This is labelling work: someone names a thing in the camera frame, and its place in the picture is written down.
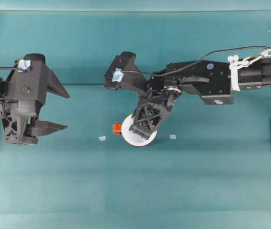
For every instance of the blue-green table cloth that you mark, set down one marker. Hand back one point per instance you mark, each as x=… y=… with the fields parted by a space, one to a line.
x=135 y=179

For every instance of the small white scrap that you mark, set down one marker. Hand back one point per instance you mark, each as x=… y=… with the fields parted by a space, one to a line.
x=102 y=138
x=172 y=137

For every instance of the blue-green backdrop sheet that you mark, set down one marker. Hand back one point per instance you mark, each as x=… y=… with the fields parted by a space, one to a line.
x=135 y=4

